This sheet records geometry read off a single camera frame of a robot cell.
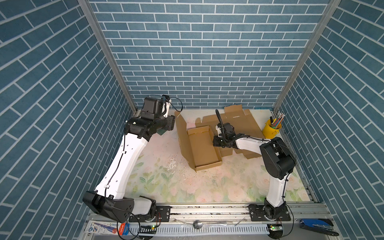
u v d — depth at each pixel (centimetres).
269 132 99
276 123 98
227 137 78
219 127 83
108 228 69
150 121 48
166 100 62
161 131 106
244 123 113
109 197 37
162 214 73
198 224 69
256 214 74
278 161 52
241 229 71
